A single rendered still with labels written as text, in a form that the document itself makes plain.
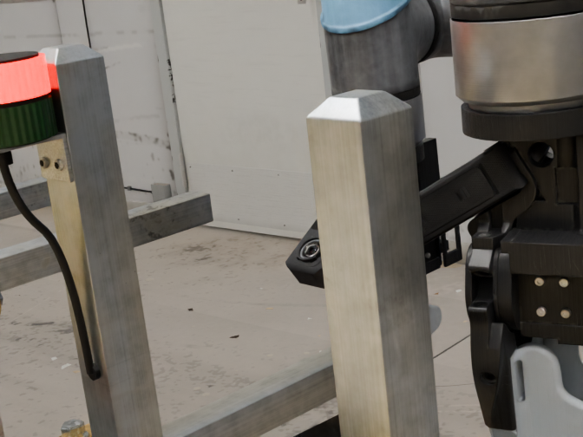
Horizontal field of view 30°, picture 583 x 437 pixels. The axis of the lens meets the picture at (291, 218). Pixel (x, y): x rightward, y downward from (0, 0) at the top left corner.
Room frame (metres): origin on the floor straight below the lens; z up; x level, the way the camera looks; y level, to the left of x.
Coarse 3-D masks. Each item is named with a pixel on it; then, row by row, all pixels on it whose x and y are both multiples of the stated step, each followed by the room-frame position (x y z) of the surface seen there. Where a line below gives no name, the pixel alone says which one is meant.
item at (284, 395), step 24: (312, 360) 0.86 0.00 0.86; (264, 384) 0.82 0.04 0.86; (288, 384) 0.81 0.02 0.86; (312, 384) 0.83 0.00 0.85; (216, 408) 0.78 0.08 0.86; (240, 408) 0.78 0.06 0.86; (264, 408) 0.79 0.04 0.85; (288, 408) 0.81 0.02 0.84; (312, 408) 0.82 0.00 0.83; (168, 432) 0.75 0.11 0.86; (192, 432) 0.75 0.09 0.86; (216, 432) 0.76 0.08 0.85; (240, 432) 0.77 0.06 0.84; (264, 432) 0.79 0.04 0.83
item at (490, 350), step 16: (480, 288) 0.51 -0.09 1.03; (480, 304) 0.50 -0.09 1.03; (480, 320) 0.50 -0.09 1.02; (480, 336) 0.50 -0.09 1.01; (496, 336) 0.49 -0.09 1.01; (512, 336) 0.51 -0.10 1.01; (480, 352) 0.50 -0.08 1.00; (496, 352) 0.49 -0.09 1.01; (512, 352) 0.51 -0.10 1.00; (480, 368) 0.50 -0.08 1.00; (496, 368) 0.49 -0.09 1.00; (480, 384) 0.50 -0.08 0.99; (496, 384) 0.49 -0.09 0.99; (512, 384) 0.50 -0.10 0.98; (480, 400) 0.50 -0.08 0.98; (496, 400) 0.50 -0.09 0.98; (512, 400) 0.50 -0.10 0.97; (496, 416) 0.51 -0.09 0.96; (512, 416) 0.50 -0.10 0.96
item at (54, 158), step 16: (48, 96) 0.65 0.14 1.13; (32, 144) 0.64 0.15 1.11; (48, 144) 0.67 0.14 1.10; (64, 144) 0.65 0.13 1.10; (0, 160) 0.64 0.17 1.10; (48, 160) 0.67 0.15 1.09; (64, 160) 0.66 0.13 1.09; (48, 176) 0.67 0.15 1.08; (64, 176) 0.66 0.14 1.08; (16, 192) 0.65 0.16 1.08; (32, 224) 0.65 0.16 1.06; (48, 240) 0.66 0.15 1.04; (64, 256) 0.66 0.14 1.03; (64, 272) 0.66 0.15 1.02; (80, 304) 0.66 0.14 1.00; (80, 320) 0.66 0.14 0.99; (80, 336) 0.66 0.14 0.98; (96, 368) 0.66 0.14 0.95
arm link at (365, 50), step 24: (336, 0) 0.89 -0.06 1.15; (360, 0) 0.88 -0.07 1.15; (384, 0) 0.88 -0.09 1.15; (408, 0) 0.89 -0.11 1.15; (336, 24) 0.89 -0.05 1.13; (360, 24) 0.88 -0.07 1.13; (384, 24) 0.88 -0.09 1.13; (408, 24) 0.90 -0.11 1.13; (432, 24) 0.93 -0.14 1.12; (336, 48) 0.90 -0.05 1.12; (360, 48) 0.88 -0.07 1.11; (384, 48) 0.88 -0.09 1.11; (408, 48) 0.89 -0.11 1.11; (336, 72) 0.90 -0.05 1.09; (360, 72) 0.88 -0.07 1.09; (384, 72) 0.88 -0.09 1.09; (408, 72) 0.89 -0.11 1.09; (408, 96) 0.89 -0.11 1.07
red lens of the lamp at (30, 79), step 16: (0, 64) 0.62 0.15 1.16; (16, 64) 0.63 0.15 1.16; (32, 64) 0.63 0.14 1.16; (0, 80) 0.62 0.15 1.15; (16, 80) 0.62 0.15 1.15; (32, 80) 0.63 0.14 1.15; (48, 80) 0.65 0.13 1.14; (0, 96) 0.62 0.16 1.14; (16, 96) 0.62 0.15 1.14; (32, 96) 0.63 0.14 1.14
